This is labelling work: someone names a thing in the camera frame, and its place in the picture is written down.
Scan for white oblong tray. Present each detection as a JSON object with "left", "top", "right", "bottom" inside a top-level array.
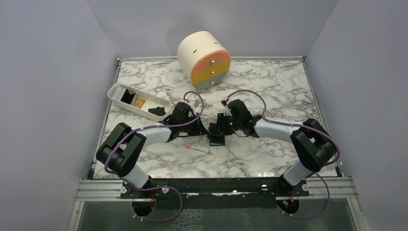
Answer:
[{"left": 107, "top": 83, "right": 172, "bottom": 122}]

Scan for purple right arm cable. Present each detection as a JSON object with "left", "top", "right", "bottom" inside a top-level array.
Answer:
[{"left": 221, "top": 90, "right": 341, "bottom": 220}]

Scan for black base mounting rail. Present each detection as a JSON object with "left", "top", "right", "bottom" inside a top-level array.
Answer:
[{"left": 120, "top": 177, "right": 309, "bottom": 210}]

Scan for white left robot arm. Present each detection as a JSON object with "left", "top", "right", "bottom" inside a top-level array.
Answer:
[{"left": 96, "top": 103, "right": 208, "bottom": 198}]

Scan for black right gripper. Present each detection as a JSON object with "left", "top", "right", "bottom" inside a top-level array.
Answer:
[{"left": 212, "top": 113, "right": 242, "bottom": 136}]

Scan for orange capped syringe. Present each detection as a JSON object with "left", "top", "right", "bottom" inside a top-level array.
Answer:
[{"left": 184, "top": 144, "right": 211, "bottom": 154}]

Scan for stack of cards in tray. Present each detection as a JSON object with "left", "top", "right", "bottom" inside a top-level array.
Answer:
[{"left": 112, "top": 86, "right": 146, "bottom": 108}]

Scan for cream round drawer cabinet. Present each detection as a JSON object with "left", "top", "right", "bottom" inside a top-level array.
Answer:
[{"left": 177, "top": 31, "right": 231, "bottom": 90}]

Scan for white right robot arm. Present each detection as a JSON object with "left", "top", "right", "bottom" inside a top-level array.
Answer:
[{"left": 208, "top": 100, "right": 337, "bottom": 196}]

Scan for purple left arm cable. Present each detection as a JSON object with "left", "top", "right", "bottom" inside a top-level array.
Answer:
[{"left": 104, "top": 91, "right": 205, "bottom": 223}]

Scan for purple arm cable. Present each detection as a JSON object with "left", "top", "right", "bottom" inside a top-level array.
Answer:
[
  {"left": 104, "top": 91, "right": 205, "bottom": 223},
  {"left": 221, "top": 90, "right": 341, "bottom": 220}
]

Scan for black card holder wallet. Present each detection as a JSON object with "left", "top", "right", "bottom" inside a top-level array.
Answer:
[{"left": 208, "top": 135, "right": 225, "bottom": 146}]

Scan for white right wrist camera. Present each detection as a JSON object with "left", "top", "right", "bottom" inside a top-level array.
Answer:
[{"left": 223, "top": 105, "right": 232, "bottom": 116}]

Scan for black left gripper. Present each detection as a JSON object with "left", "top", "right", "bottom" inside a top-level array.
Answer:
[{"left": 179, "top": 113, "right": 208, "bottom": 137}]

